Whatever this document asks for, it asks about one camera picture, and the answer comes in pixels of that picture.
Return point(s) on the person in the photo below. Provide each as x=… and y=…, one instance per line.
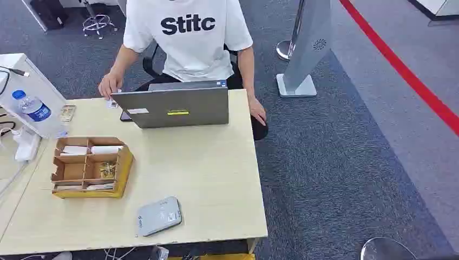
x=193, y=46

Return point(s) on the chrome round base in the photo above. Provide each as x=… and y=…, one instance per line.
x=387, y=249

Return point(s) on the red floor tape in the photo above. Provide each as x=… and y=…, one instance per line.
x=405, y=71

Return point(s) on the white card stack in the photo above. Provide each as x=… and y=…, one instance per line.
x=74, y=150
x=106, y=149
x=100, y=186

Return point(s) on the black office chair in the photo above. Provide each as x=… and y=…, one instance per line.
x=152, y=64

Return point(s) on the grey kiosk stand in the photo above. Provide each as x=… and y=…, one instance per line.
x=305, y=50

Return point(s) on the wooden card box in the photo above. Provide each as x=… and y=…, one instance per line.
x=89, y=168

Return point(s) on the white power strip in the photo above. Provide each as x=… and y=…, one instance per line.
x=27, y=145

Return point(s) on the small card under hand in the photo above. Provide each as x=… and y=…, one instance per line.
x=112, y=104

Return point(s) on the plastic water bottle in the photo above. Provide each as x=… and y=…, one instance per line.
x=32, y=107

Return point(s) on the gold patterned card stack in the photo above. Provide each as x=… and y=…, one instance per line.
x=107, y=169

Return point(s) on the grey card reader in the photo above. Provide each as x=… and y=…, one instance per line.
x=159, y=216

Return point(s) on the card with printed picture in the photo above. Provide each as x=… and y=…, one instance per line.
x=67, y=112

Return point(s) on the grey laptop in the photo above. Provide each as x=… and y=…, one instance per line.
x=179, y=107

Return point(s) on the chrome stanchion post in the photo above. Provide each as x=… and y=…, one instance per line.
x=288, y=43

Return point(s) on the white side cabinet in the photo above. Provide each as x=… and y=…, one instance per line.
x=32, y=93

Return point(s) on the chrome chair base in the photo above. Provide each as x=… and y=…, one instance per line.
x=96, y=21

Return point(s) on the black phone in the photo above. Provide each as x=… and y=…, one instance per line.
x=124, y=117

